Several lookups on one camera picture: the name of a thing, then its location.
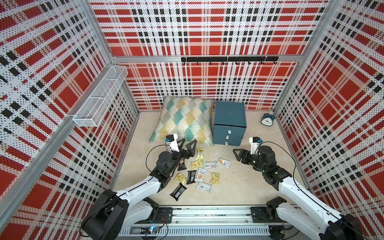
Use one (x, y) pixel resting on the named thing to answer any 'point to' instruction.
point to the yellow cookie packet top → (200, 155)
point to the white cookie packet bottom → (204, 186)
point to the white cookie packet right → (224, 162)
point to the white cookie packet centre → (210, 165)
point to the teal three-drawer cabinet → (230, 123)
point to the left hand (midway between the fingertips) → (193, 140)
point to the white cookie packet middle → (200, 175)
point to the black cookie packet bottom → (178, 191)
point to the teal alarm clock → (267, 119)
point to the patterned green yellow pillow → (190, 118)
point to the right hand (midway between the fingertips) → (238, 151)
